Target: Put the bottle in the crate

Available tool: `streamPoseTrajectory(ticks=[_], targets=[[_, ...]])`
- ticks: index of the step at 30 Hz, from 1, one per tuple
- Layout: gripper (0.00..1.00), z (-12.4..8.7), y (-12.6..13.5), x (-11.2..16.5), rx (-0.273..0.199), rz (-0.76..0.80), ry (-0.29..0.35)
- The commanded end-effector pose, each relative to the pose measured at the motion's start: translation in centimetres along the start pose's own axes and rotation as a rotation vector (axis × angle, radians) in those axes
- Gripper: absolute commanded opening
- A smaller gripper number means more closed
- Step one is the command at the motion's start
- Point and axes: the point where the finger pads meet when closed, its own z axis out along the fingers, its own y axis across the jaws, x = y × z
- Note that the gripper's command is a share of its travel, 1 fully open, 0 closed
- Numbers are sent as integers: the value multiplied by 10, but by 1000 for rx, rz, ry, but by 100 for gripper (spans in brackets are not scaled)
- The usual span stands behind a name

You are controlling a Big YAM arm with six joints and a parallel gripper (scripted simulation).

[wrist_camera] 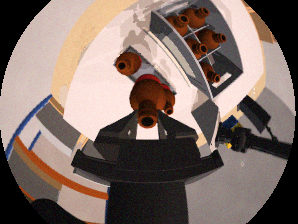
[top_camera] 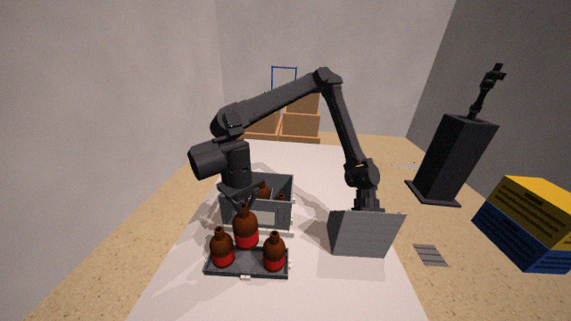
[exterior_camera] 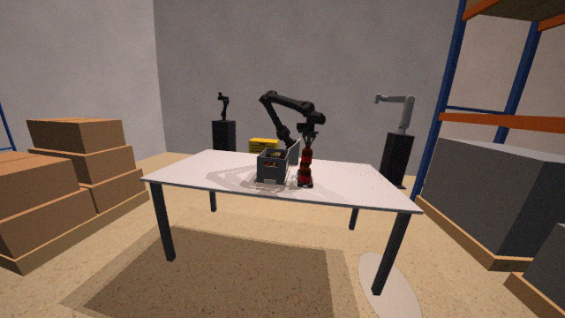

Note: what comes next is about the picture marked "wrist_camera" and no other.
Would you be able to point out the brown glass bottle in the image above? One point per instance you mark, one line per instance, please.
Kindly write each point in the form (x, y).
(147, 95)
(210, 76)
(210, 38)
(180, 23)
(196, 17)
(170, 100)
(129, 63)
(196, 47)

